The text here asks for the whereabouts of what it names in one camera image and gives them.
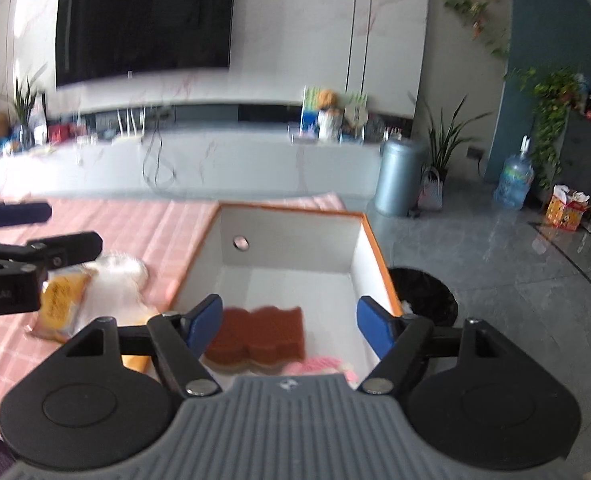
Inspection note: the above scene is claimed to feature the trailing vine plant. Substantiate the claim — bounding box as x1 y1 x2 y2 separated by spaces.
505 67 584 189

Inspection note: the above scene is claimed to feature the small potted plant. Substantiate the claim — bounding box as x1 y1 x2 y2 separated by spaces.
8 77 44 149

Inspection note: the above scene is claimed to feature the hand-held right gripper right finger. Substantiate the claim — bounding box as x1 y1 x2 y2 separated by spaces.
356 296 526 397

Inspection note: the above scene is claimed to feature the wall ivy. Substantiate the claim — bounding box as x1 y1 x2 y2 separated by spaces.
442 0 509 59

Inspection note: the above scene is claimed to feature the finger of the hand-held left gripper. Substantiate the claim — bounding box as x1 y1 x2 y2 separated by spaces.
0 201 53 232
0 231 104 282

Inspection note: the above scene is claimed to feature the black cable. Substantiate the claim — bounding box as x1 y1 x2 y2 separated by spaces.
142 125 176 187

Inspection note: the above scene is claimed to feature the tall leafy potted plant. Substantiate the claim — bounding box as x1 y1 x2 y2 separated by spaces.
409 94 492 182

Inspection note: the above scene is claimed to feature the black trash bin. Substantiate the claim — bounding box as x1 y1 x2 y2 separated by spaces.
386 267 459 329

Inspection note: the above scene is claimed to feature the grey cabinet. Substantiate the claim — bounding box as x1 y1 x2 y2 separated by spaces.
550 105 591 202

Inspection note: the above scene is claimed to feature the white fan-shaped ornament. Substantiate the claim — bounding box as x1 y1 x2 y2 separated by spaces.
344 92 369 129

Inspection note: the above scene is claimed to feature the pink checkered tablecloth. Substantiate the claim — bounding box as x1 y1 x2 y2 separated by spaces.
0 191 347 441

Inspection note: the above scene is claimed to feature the orange snack bag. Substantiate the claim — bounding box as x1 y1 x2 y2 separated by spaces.
545 185 591 232

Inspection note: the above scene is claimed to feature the brown sponge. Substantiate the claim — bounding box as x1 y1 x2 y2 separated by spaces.
204 306 307 367

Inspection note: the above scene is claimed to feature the black television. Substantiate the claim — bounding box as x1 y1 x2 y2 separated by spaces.
56 0 239 89

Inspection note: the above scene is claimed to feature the white jar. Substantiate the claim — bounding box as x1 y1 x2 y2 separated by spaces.
318 109 342 142

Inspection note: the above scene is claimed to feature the white box with orange rim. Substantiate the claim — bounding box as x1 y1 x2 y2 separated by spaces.
168 201 406 377

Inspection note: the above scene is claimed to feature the silver cylindrical bin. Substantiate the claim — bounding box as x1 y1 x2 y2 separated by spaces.
374 137 429 217

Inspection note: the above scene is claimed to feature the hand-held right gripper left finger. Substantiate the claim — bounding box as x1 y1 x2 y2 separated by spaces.
66 294 224 398

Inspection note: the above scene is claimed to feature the blue water jug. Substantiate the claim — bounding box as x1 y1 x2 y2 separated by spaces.
494 136 535 211

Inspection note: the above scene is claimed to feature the white television console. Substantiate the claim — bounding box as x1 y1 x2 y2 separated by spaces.
0 124 382 197

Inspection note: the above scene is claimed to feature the pink knitted cloth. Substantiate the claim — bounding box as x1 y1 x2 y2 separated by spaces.
283 355 359 386

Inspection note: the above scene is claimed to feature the white soft bundle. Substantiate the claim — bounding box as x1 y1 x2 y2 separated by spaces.
83 254 151 322

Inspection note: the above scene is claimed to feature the white router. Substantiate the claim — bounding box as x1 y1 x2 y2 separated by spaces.
117 105 147 139

